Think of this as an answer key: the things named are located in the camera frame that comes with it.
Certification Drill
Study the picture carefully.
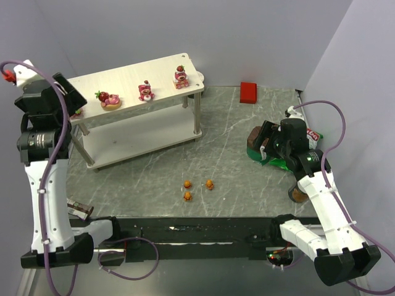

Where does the brown snack bar wrapper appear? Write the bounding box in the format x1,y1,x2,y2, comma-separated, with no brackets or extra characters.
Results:
67,199,94,221

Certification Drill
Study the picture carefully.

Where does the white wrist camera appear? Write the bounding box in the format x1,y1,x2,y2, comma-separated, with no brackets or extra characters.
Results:
285,106,304,120
2,65,41,88

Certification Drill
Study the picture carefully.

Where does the white round object behind shelf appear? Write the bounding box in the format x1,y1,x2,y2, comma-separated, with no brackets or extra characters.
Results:
197,71,204,82

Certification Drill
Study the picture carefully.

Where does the orange bear toy bottom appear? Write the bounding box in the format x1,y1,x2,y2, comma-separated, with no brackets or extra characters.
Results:
183,191,193,202

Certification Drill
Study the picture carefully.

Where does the brown jar with lid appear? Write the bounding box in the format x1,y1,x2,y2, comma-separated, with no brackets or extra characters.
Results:
288,183,309,204

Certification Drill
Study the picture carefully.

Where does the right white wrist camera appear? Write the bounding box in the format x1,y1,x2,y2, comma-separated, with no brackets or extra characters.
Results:
285,106,304,120

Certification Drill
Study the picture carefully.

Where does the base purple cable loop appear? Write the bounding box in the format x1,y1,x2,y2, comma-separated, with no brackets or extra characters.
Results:
98,237,159,280

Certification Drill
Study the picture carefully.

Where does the white two-tier shelf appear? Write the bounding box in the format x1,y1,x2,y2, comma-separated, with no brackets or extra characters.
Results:
69,52,204,170

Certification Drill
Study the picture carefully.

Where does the red block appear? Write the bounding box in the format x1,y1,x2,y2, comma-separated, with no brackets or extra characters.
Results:
239,81,257,104

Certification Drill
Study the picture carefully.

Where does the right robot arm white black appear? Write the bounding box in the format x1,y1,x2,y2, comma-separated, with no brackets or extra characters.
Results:
252,118,381,286

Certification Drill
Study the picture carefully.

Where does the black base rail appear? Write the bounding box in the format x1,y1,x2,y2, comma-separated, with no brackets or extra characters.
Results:
100,217,293,262

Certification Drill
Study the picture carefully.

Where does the pink bear cupcake toy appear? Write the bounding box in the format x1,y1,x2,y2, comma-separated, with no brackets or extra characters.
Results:
138,80,155,102

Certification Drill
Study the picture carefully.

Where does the pink bear donut toy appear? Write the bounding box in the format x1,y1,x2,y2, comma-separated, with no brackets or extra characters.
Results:
94,91,122,112

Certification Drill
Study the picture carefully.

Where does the brown green wrapped roll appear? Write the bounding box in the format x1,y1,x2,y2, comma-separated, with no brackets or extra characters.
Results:
246,126,273,165

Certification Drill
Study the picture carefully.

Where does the orange bear toy top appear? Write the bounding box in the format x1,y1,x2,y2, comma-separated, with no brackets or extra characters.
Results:
183,180,192,189

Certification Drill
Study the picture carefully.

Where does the orange bear toy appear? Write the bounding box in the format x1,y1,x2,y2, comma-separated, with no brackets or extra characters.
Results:
183,191,193,202
206,179,214,190
183,180,192,189

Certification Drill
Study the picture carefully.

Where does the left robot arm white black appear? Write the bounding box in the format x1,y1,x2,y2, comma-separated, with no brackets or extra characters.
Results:
15,73,120,269

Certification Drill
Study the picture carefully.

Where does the green cassava chips bag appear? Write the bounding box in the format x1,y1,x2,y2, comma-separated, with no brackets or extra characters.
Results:
268,128,322,171

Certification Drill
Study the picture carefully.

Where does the pink bear strawberry cake toy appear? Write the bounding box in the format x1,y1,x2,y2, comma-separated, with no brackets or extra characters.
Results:
173,65,189,89

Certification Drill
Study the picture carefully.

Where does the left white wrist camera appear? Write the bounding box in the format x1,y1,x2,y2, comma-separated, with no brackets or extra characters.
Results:
2,65,41,88

